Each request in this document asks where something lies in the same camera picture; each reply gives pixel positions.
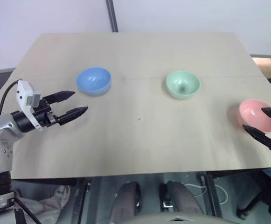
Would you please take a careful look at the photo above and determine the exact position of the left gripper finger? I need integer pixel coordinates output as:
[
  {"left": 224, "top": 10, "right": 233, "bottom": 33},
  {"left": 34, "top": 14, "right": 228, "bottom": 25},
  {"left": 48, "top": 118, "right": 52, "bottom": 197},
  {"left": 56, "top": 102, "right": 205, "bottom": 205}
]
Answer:
[
  {"left": 56, "top": 106, "right": 89, "bottom": 126},
  {"left": 42, "top": 91, "right": 76, "bottom": 106}
]

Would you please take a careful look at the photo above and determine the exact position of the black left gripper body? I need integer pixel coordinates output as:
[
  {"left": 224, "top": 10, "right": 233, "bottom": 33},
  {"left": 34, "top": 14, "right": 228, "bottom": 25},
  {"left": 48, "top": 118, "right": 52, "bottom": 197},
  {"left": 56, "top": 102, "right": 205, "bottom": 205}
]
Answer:
[{"left": 33, "top": 98, "right": 59, "bottom": 128}]

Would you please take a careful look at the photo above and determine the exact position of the pink red bowl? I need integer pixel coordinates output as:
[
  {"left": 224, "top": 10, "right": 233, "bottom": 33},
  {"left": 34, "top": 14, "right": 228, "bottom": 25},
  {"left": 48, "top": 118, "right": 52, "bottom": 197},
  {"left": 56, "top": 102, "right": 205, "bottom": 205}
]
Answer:
[{"left": 236, "top": 98, "right": 271, "bottom": 134}]

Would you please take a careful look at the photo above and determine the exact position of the blue bowl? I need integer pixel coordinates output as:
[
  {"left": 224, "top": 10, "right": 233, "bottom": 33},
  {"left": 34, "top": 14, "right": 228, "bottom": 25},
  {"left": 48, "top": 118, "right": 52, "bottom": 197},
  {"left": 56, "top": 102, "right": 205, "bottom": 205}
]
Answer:
[{"left": 76, "top": 67, "right": 112, "bottom": 97}]

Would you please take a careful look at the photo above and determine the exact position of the brown cardboard box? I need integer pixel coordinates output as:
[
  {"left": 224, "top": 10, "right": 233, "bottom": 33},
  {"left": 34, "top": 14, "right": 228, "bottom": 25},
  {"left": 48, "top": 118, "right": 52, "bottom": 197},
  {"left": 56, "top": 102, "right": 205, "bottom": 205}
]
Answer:
[{"left": 252, "top": 57, "right": 271, "bottom": 79}]

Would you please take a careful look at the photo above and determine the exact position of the black chair base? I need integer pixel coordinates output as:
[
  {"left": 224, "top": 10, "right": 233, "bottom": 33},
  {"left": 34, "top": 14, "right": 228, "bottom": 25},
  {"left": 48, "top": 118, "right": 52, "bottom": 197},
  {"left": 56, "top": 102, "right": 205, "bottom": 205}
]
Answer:
[{"left": 236, "top": 182, "right": 271, "bottom": 220}]

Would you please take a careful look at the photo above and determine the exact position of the grey sneaker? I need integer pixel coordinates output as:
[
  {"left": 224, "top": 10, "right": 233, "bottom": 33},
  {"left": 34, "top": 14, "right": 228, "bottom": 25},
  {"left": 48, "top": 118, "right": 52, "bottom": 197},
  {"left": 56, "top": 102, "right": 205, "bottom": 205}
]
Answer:
[{"left": 53, "top": 185, "right": 71, "bottom": 210}]

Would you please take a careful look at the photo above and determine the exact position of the green bowl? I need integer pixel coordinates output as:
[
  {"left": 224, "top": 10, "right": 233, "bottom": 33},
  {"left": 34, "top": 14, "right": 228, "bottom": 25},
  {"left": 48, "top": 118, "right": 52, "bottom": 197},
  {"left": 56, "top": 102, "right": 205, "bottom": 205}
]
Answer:
[{"left": 165, "top": 70, "right": 201, "bottom": 101}]

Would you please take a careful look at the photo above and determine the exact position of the dark metal pole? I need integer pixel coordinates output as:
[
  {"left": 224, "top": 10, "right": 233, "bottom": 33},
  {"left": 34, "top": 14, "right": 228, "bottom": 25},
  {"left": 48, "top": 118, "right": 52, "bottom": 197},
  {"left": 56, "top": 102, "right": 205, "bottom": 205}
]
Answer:
[{"left": 105, "top": 0, "right": 119, "bottom": 33}]

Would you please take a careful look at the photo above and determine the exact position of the dark rounded shape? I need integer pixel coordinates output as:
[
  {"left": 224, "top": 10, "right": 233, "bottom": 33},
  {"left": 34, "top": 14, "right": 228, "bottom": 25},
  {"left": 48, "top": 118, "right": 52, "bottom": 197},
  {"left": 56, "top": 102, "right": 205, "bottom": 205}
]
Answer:
[
  {"left": 110, "top": 181, "right": 141, "bottom": 222},
  {"left": 163, "top": 180, "right": 204, "bottom": 216}
]

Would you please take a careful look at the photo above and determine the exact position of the beige curved robot torso edge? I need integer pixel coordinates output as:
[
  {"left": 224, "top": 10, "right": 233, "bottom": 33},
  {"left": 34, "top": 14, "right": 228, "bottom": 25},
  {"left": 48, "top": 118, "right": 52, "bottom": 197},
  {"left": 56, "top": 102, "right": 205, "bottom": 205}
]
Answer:
[{"left": 123, "top": 211, "right": 240, "bottom": 224}]

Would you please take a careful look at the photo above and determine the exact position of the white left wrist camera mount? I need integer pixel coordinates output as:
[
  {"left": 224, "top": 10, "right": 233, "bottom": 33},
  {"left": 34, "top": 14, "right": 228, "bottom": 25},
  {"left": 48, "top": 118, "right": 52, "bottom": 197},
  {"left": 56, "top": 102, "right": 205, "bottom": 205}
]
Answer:
[{"left": 16, "top": 79, "right": 43, "bottom": 132}]

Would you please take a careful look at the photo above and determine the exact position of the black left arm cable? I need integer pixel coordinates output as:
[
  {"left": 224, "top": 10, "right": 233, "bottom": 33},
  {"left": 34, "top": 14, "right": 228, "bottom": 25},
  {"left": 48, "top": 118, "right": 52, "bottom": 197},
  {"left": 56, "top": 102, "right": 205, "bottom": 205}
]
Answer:
[{"left": 0, "top": 79, "right": 21, "bottom": 116}]

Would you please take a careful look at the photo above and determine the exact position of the white cable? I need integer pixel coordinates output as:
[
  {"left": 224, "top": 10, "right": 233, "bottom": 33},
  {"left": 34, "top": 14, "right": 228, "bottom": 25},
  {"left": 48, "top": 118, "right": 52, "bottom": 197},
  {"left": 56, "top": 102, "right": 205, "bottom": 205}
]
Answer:
[{"left": 186, "top": 183, "right": 228, "bottom": 204}]

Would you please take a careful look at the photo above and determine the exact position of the black table frame leg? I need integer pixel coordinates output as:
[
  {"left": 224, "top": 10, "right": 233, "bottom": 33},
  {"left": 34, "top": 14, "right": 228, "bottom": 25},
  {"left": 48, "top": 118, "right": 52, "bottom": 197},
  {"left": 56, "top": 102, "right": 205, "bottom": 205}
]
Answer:
[
  {"left": 195, "top": 172, "right": 221, "bottom": 218},
  {"left": 72, "top": 178, "right": 92, "bottom": 224}
]

